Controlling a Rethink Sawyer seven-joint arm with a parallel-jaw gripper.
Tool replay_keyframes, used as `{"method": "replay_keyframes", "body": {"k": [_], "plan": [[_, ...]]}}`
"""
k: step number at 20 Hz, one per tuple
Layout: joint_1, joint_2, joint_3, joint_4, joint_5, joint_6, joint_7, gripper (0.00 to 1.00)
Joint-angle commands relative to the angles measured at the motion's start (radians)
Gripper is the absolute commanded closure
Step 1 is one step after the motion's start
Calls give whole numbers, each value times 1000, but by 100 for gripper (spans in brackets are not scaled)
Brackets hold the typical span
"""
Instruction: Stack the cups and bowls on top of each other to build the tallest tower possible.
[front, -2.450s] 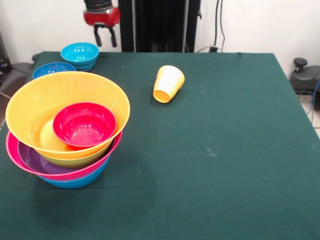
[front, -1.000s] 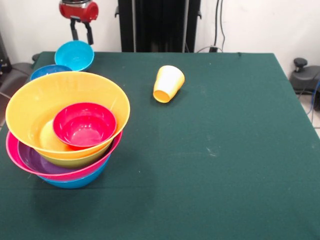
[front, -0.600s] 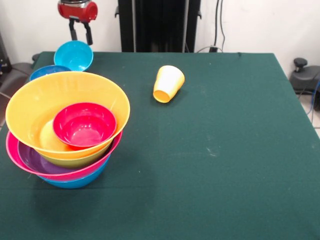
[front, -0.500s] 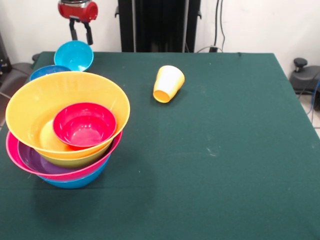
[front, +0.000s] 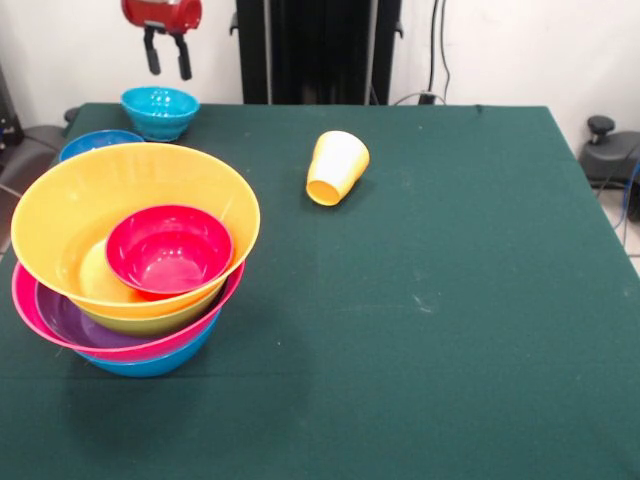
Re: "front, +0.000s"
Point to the small red bowl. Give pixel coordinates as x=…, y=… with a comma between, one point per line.
x=170, y=255

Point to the large light blue bowl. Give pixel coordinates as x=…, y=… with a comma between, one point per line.
x=150, y=367

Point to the large pink bowl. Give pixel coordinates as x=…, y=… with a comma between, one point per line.
x=22, y=300

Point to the large orange bowl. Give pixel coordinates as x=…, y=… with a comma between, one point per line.
x=65, y=225

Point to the small dark blue bowl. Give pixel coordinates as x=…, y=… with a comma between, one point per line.
x=85, y=145

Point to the purple bowl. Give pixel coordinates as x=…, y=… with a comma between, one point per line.
x=60, y=320

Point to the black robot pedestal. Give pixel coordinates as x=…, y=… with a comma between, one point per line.
x=320, y=50

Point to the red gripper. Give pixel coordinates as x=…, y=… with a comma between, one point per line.
x=160, y=12

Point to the small light blue bowl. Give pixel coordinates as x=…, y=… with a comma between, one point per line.
x=160, y=112

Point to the green bowl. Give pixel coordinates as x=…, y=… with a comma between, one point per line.
x=150, y=325

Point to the black table clamp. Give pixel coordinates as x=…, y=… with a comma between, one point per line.
x=70, y=115

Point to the yellow cup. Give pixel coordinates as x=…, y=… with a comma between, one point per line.
x=340, y=160

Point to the black knobbed device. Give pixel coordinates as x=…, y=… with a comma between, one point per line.
x=607, y=155

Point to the dark green tablecloth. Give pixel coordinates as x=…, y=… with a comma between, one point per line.
x=450, y=400

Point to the black chair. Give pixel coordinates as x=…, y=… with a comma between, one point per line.
x=30, y=150

